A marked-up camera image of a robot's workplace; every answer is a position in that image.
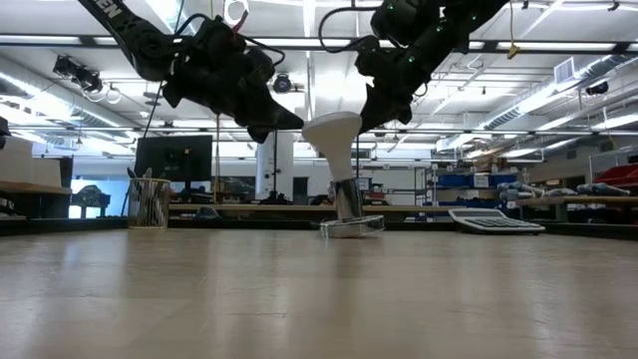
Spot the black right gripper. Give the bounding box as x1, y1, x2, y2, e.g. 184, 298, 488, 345
359, 49, 430, 135

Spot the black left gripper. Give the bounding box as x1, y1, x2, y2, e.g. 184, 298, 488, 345
162, 17, 304, 145

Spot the white reflector lightbulb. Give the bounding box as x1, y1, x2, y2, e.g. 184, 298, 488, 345
301, 111, 364, 183

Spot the chrome lamp socket base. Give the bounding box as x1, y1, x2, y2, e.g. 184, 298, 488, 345
319, 178, 386, 239

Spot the wooden desk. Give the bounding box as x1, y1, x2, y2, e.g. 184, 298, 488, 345
167, 202, 450, 223

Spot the person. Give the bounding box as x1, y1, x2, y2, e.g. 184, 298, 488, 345
308, 182, 338, 206

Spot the black computer monitor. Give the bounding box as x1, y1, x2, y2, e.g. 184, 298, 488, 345
133, 134, 214, 203

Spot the white desk calculator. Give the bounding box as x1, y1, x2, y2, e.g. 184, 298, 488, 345
447, 207, 547, 235

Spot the grey wrapped bundle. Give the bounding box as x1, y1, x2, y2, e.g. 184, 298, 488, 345
497, 181, 545, 199
576, 182, 632, 196

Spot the white air vent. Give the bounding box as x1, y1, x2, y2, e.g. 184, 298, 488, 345
553, 57, 577, 86

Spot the wooden workbench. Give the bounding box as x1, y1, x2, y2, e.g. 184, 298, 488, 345
515, 195, 638, 223

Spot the red bin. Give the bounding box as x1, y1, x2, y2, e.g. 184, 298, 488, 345
592, 164, 638, 189

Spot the white box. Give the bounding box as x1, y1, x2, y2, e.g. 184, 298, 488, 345
0, 137, 64, 188

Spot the round black ceiling camera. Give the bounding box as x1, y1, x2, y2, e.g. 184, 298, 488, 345
272, 73, 293, 95

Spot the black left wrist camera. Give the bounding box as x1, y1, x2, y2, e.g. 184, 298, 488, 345
242, 46, 277, 85

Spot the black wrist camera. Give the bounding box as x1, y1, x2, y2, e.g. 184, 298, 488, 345
242, 46, 277, 85
355, 34, 385, 69

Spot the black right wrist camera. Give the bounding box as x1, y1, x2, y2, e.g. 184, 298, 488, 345
355, 34, 385, 69

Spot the thin black hanging cable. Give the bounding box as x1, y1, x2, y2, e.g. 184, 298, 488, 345
143, 80, 165, 139

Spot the hanging cable with yellow connector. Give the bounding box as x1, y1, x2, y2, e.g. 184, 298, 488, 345
505, 0, 522, 61

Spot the gold wire pen cup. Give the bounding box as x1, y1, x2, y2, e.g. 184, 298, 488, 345
128, 178, 171, 229

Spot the black camera on mount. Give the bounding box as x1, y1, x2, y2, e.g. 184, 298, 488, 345
52, 54, 105, 95

